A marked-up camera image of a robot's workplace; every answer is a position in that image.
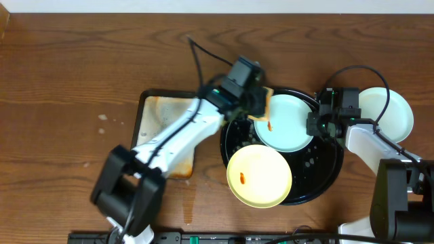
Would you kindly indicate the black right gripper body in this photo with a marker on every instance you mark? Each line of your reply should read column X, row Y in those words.
column 314, row 125

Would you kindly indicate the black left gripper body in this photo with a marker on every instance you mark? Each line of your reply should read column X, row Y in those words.
column 257, row 102

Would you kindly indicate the green yellow sponge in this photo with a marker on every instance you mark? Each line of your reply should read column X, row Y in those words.
column 258, row 103

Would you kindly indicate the mint green plate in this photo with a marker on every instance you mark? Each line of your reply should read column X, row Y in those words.
column 286, row 129
column 398, row 119

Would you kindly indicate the pale yellow plate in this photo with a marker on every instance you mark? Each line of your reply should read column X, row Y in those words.
column 259, row 176

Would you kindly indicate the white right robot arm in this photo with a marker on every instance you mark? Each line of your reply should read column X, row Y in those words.
column 402, row 203

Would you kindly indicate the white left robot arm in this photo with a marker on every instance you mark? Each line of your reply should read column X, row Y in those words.
column 130, row 187

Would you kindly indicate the round black tray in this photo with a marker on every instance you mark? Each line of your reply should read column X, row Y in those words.
column 314, row 168

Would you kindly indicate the rectangular black soap tray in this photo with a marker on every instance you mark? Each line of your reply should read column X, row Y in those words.
column 157, row 109

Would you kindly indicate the black rail at table edge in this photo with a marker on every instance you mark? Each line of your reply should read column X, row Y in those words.
column 174, row 238

